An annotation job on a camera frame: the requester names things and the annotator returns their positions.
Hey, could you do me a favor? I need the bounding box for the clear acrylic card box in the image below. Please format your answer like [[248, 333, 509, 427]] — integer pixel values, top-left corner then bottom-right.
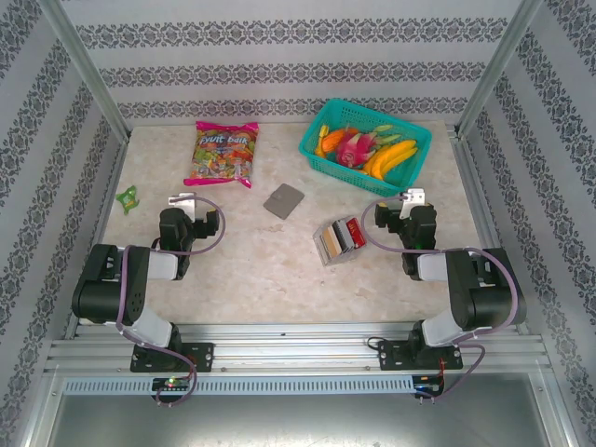
[[312, 214, 369, 267]]

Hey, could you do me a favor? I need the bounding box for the grey leather card holder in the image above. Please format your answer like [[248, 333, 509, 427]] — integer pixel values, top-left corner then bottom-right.
[[263, 183, 306, 220]]

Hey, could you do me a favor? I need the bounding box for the red VIP card stack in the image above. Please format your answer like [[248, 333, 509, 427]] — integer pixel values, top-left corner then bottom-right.
[[346, 218, 368, 249]]

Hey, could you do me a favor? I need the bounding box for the gold card stack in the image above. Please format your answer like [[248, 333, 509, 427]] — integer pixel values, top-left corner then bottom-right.
[[318, 222, 340, 262]]

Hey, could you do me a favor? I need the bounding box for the teal plastic basket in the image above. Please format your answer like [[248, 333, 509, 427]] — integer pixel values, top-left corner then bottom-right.
[[297, 97, 433, 200]]

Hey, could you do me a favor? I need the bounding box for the yellow banana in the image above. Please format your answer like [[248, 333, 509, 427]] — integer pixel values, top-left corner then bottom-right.
[[370, 147, 419, 182], [362, 139, 419, 174]]

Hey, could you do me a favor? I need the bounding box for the green candy wrapper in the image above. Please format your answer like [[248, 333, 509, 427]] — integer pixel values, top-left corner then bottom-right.
[[115, 184, 142, 215]]

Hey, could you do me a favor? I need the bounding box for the pink fruit candy bag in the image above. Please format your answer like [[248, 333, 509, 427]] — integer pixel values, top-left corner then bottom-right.
[[183, 120, 260, 190]]

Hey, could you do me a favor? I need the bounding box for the pink dragon fruit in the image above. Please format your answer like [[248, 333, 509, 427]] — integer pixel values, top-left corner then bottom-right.
[[334, 129, 379, 169]]

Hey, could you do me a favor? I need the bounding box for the orange mango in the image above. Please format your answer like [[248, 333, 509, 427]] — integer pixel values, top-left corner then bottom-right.
[[322, 129, 349, 154]]

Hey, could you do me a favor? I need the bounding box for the small circuit board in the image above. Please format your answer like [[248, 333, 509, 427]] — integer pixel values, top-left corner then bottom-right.
[[413, 374, 446, 396], [152, 377, 191, 391]]

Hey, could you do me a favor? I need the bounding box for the grey metal base panel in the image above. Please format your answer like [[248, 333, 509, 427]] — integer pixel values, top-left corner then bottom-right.
[[27, 372, 574, 447]]

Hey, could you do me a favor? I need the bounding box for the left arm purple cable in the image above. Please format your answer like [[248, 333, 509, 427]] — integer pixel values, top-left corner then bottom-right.
[[115, 195, 228, 410]]

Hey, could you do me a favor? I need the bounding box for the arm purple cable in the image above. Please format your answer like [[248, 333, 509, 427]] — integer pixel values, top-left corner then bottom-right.
[[361, 195, 521, 406], [115, 195, 228, 410]]

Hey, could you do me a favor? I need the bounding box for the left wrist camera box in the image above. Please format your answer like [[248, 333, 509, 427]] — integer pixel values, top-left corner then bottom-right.
[[167, 191, 197, 219]]

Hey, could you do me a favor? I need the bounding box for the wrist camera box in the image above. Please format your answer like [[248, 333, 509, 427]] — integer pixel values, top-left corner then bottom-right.
[[400, 187, 427, 219], [167, 191, 197, 219]]

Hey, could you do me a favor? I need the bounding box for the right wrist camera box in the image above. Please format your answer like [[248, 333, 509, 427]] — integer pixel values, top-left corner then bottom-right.
[[400, 187, 427, 219]]

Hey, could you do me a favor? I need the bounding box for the aluminium side rail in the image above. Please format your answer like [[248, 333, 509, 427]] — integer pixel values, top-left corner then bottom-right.
[[446, 123, 532, 336], [63, 132, 132, 341]]

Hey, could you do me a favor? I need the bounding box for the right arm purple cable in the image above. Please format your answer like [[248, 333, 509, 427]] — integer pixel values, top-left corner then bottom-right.
[[361, 195, 521, 406]]

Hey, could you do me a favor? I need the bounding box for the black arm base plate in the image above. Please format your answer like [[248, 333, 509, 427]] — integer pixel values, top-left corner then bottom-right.
[[377, 339, 465, 373], [129, 342, 216, 373]]

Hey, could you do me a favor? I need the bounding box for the wide aluminium mounting rail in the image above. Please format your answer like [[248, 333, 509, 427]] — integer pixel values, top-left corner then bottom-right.
[[44, 323, 553, 373]]

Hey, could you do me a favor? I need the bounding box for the grey slotted cable duct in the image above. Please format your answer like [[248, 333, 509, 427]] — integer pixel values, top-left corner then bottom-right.
[[61, 375, 415, 395]]

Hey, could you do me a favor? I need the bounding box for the aluminium frame post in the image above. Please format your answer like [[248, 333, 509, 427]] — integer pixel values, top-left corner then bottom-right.
[[39, 0, 132, 141], [457, 0, 545, 139]]

